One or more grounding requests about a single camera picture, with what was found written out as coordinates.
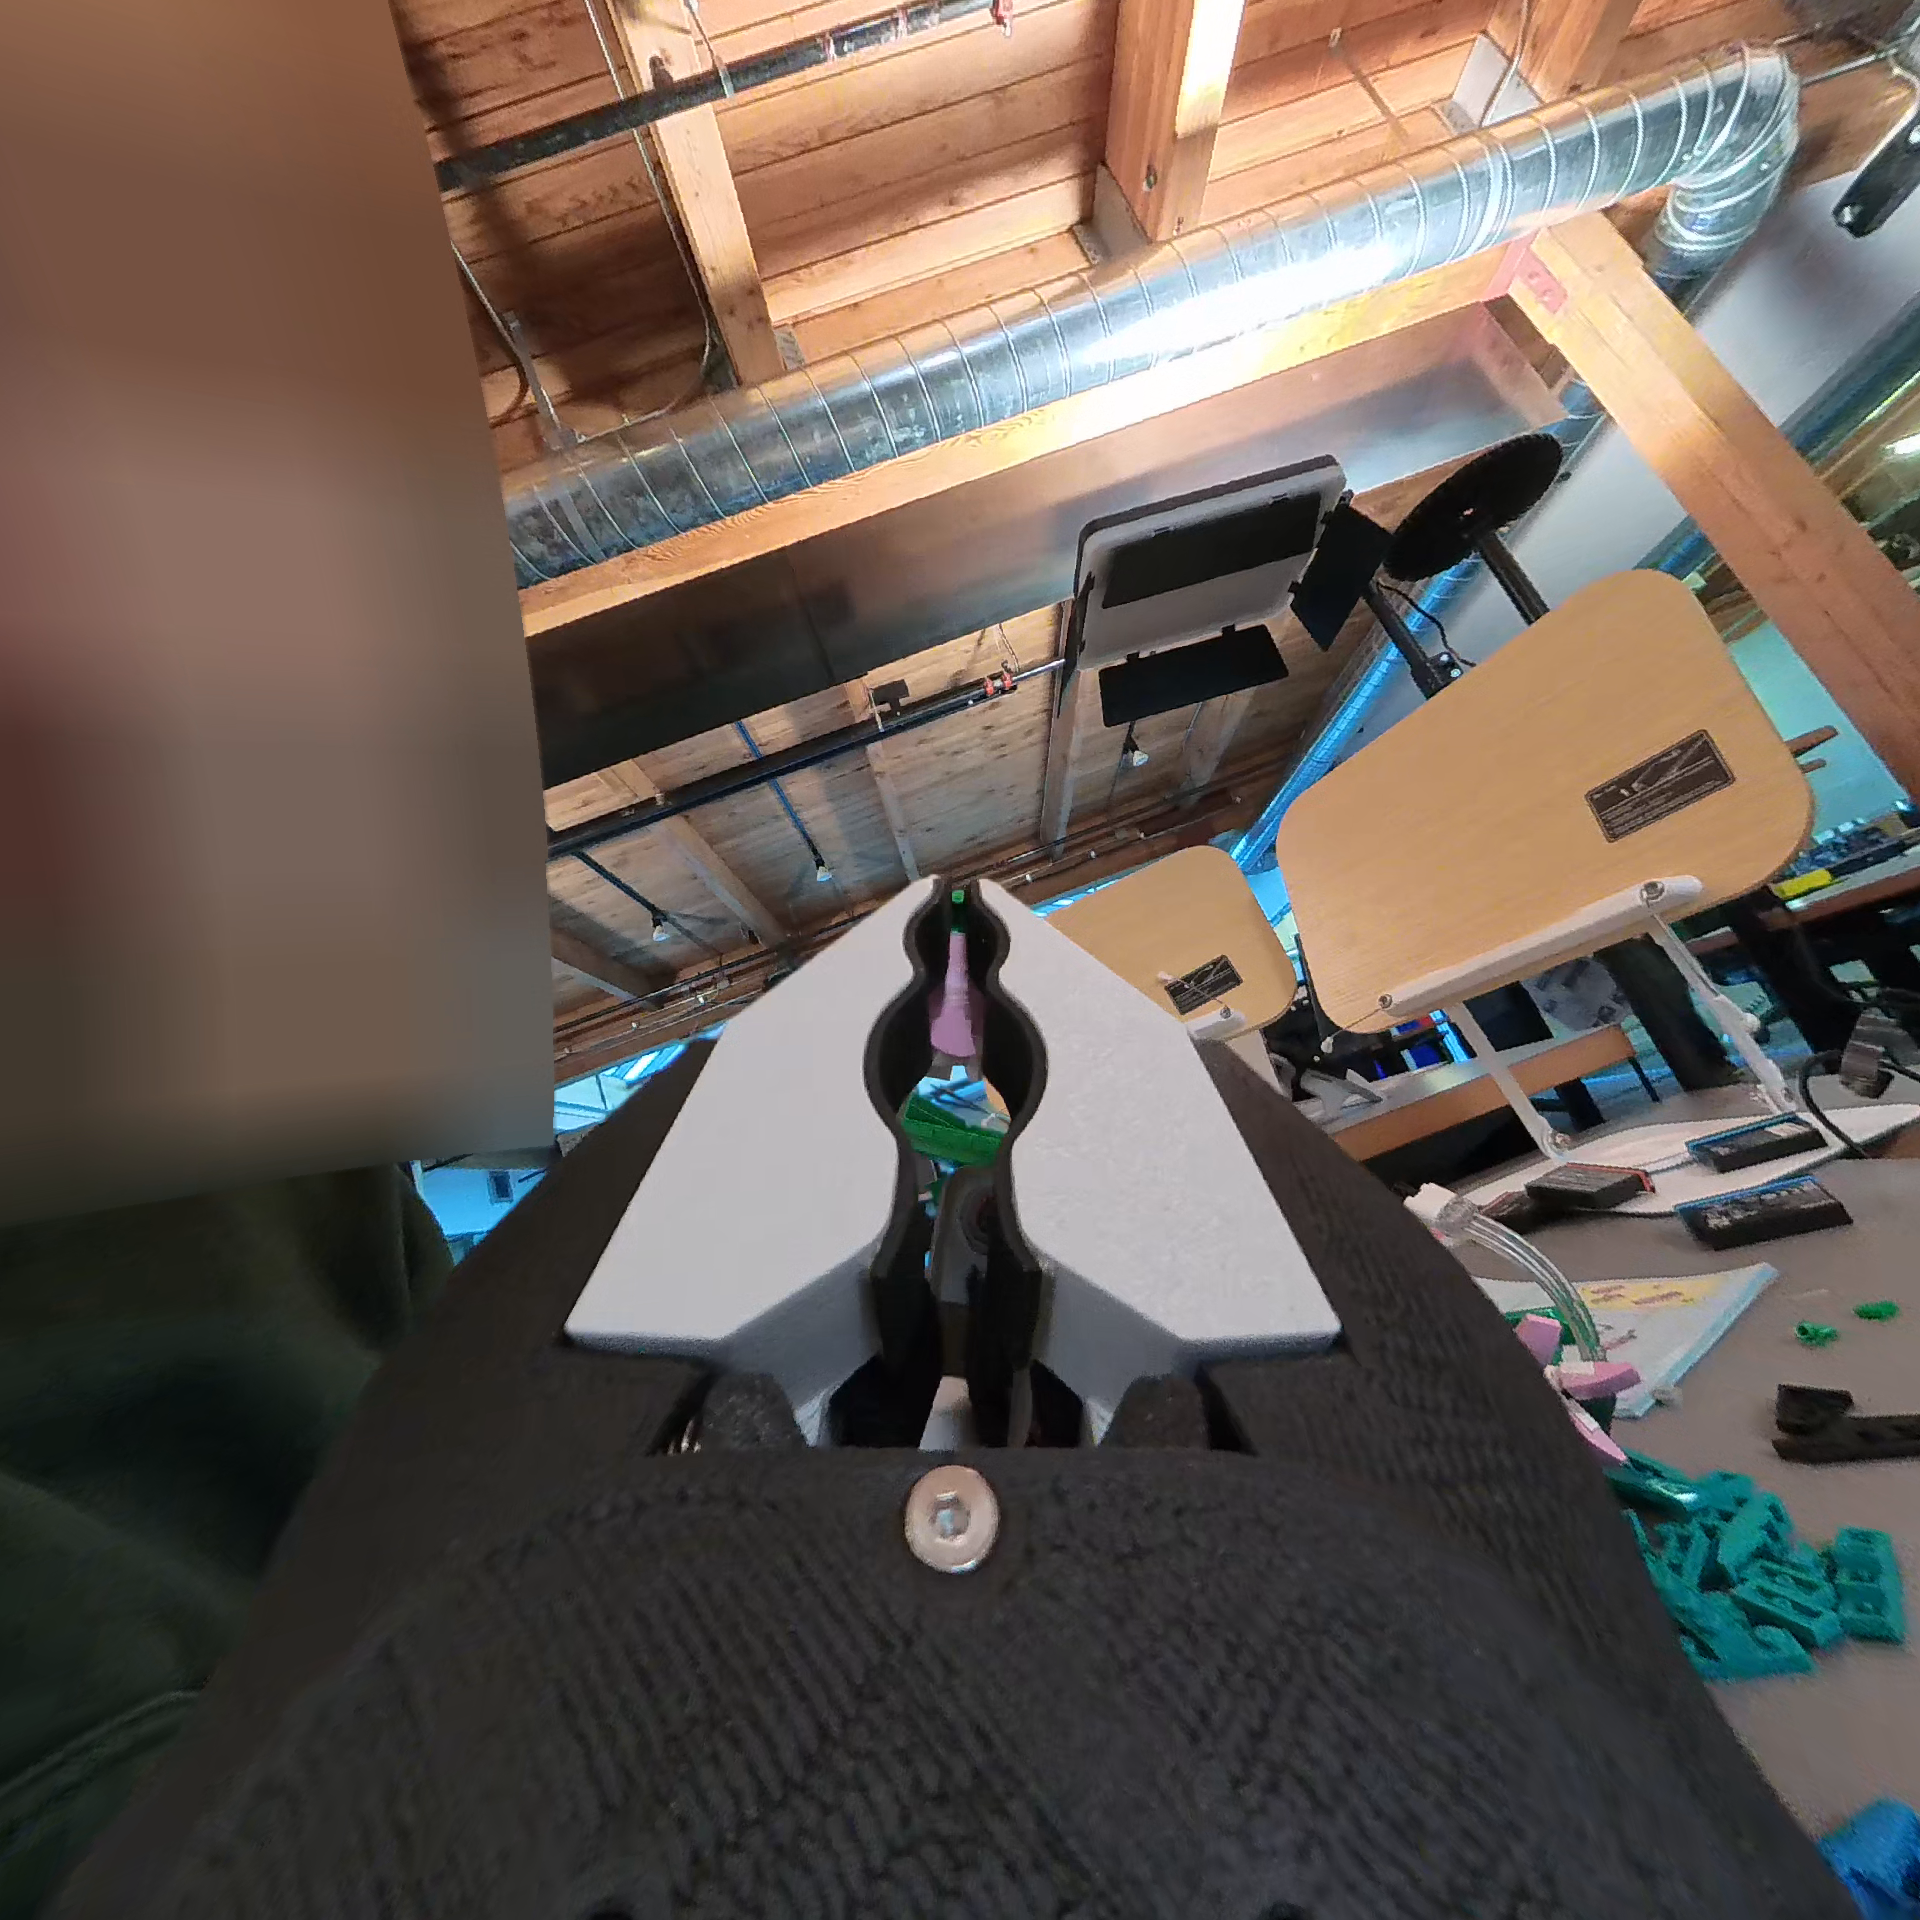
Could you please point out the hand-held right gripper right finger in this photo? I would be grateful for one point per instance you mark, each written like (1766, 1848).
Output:
(1171, 1214)

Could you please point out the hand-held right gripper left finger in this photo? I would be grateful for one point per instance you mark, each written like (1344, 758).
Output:
(721, 1214)

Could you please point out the pink lego assembly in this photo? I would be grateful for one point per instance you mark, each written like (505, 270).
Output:
(953, 1012)

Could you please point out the pink lego pieces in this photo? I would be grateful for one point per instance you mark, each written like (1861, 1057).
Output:
(1591, 1389)

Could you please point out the lego instruction booklet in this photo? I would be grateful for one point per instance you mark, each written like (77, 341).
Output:
(1664, 1323)

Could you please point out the black lego piece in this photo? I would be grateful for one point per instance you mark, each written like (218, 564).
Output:
(1812, 1405)
(1861, 1440)

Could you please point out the pile of teal lego bricks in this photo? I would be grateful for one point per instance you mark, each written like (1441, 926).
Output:
(1770, 1591)

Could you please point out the pile of blue lego bricks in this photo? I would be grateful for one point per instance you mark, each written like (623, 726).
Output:
(1883, 1868)

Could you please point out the clear plastic tube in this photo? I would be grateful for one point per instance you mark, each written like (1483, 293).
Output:
(1545, 1268)

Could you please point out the black battery pack red edge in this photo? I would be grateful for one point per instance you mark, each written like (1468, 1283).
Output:
(1586, 1189)

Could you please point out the large wooden chair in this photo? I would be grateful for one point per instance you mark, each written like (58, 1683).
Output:
(1531, 811)

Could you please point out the white framed mounted panel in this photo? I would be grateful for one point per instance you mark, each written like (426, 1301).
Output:
(1184, 579)

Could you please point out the person in green hoodie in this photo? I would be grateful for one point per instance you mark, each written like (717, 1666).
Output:
(135, 1501)

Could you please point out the black round disc on pole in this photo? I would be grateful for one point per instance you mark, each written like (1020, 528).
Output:
(1463, 502)

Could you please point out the black ceiling pipe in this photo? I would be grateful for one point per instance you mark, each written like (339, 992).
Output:
(675, 105)

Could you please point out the silver spiral air duct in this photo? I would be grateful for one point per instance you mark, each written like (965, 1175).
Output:
(1051, 331)

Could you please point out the black bracket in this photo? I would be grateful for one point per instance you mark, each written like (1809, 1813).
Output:
(1883, 180)

